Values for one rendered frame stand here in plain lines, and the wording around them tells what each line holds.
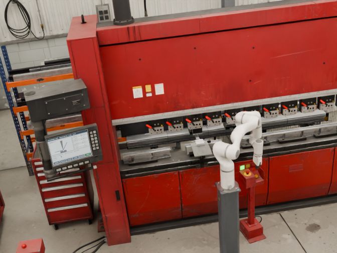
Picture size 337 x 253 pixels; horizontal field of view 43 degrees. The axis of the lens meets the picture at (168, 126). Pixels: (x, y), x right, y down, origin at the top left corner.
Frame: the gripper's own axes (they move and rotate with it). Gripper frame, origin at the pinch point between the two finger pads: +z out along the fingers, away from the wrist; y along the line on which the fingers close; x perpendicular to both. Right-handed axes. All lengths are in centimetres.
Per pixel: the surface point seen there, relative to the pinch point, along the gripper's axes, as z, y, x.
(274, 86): -65, -36, 36
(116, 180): 4, -43, -134
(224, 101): -55, -45, -14
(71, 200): 50, -86, -181
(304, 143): -1, -13, 63
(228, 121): -33, -42, -11
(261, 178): 13.8, 3.6, 3.6
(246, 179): 7.2, 5.6, -14.7
